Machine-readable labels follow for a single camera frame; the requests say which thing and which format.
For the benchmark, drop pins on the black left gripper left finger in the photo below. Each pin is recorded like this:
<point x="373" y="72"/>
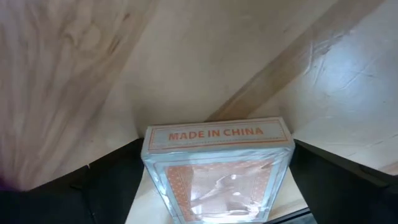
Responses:
<point x="93" y="199"/>

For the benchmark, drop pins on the salmon pink playing card box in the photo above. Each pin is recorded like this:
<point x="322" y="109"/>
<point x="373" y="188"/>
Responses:
<point x="217" y="174"/>

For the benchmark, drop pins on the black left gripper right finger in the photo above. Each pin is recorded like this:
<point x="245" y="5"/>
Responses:
<point x="348" y="199"/>

